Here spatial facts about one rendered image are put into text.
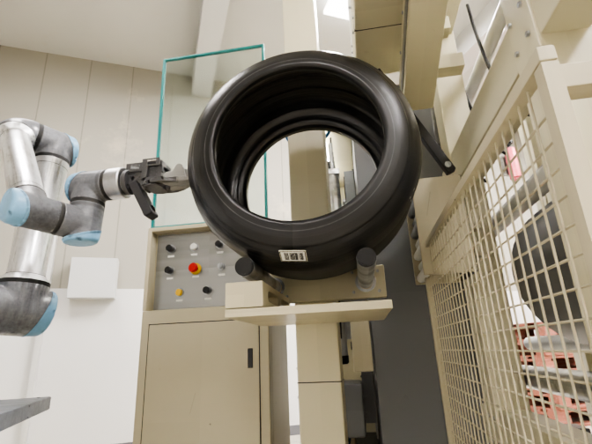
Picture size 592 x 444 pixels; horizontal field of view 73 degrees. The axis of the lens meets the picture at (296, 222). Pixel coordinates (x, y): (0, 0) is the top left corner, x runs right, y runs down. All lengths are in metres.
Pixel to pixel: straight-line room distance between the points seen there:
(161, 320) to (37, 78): 3.44
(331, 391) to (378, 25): 1.10
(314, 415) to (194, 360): 0.64
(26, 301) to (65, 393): 2.43
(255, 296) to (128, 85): 3.96
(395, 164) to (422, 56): 0.44
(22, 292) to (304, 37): 1.32
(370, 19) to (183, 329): 1.32
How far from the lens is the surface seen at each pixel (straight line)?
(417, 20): 1.23
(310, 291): 1.24
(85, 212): 1.22
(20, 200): 1.17
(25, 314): 1.50
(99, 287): 3.76
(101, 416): 3.85
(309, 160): 1.40
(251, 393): 1.66
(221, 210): 0.95
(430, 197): 1.27
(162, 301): 1.87
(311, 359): 1.25
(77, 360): 3.86
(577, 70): 0.53
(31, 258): 1.55
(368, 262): 0.89
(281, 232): 0.89
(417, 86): 1.34
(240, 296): 0.92
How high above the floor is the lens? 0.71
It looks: 18 degrees up
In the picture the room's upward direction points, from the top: 3 degrees counter-clockwise
